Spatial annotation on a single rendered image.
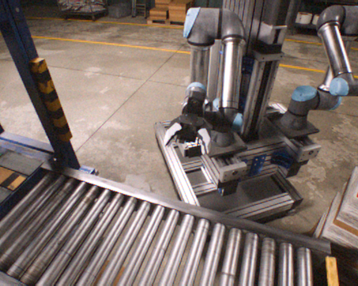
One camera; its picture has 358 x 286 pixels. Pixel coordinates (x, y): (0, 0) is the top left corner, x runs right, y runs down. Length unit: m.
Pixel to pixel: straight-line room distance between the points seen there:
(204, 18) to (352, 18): 0.74
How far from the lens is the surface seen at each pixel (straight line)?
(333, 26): 1.34
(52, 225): 1.10
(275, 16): 1.21
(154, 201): 1.04
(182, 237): 0.95
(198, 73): 1.07
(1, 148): 1.61
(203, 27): 0.99
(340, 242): 1.50
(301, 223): 2.12
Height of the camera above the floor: 1.64
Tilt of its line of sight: 41 degrees down
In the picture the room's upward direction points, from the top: straight up
